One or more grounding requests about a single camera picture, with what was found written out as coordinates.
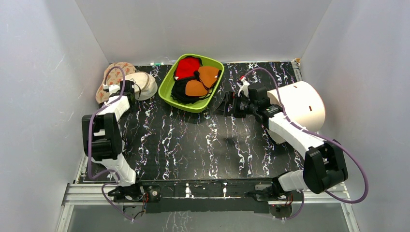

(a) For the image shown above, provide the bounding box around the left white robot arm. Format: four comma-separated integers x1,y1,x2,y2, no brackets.
81,80,145,201

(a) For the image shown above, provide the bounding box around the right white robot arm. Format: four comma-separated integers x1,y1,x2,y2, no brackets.
214,83,348,200

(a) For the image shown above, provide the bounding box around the cream round laundry bag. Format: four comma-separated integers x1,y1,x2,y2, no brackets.
125,72,158,101

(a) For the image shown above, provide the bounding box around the floral beige laundry bag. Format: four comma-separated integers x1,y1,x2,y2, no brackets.
95,62,136,104

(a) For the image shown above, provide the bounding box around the orange black bra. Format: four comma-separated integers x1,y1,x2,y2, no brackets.
171,66,222,104

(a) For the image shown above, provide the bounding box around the large white cylinder bag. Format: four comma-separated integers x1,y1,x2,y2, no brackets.
263,81,325,154

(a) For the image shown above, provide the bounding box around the red bra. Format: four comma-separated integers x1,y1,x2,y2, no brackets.
174,56,202,81

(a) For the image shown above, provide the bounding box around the green plastic tray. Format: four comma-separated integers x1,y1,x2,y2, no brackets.
158,54,224,113

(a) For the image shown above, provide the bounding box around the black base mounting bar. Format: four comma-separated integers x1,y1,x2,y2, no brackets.
108,178,306,214

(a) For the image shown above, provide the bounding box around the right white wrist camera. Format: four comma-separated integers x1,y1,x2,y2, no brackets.
237,76,250,98

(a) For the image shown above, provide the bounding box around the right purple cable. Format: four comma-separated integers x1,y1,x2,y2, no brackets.
243,67,369,221

